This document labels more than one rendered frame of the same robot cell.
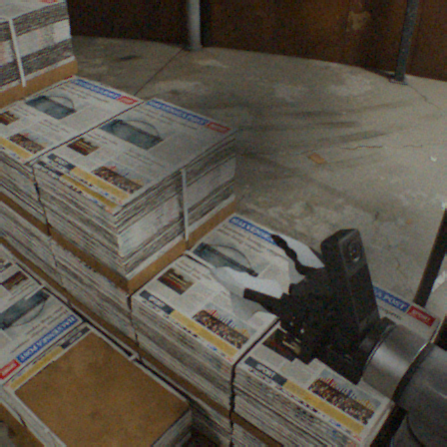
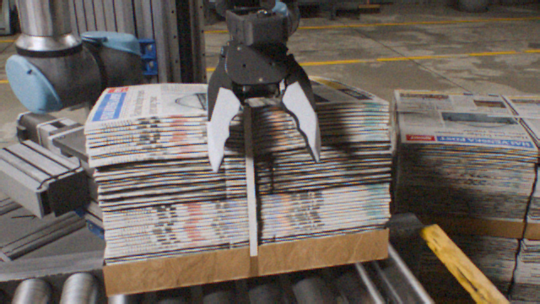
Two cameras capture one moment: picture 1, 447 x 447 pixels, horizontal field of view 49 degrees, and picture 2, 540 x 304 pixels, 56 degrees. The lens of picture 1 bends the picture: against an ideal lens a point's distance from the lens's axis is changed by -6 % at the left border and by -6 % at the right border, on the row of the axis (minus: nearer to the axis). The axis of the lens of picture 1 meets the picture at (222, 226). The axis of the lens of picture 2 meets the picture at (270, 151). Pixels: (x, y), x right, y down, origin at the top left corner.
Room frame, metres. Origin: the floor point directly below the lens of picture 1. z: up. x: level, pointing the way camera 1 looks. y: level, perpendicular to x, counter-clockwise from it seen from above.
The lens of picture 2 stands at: (1.43, -1.23, 1.26)
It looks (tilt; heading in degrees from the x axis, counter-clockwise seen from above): 25 degrees down; 150
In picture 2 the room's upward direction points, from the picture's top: straight up
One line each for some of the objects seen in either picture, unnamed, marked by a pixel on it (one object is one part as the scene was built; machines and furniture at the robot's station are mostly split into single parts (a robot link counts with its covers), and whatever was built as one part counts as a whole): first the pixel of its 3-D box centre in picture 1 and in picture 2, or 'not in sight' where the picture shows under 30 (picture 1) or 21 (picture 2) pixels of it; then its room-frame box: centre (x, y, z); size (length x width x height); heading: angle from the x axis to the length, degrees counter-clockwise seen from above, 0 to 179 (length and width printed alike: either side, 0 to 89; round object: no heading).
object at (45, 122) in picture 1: (54, 114); not in sight; (1.16, 0.43, 1.06); 0.37 x 0.28 x 0.01; 140
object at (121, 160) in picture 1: (140, 143); not in sight; (1.01, 0.19, 1.06); 0.37 x 0.29 x 0.01; 141
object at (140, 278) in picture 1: (144, 218); not in sight; (0.99, 0.19, 0.86); 0.38 x 0.29 x 0.04; 141
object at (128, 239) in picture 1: (139, 190); not in sight; (0.99, 0.20, 0.95); 0.38 x 0.29 x 0.23; 141
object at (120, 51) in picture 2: not in sight; (110, 63); (0.34, -0.99, 0.98); 0.13 x 0.12 x 0.14; 113
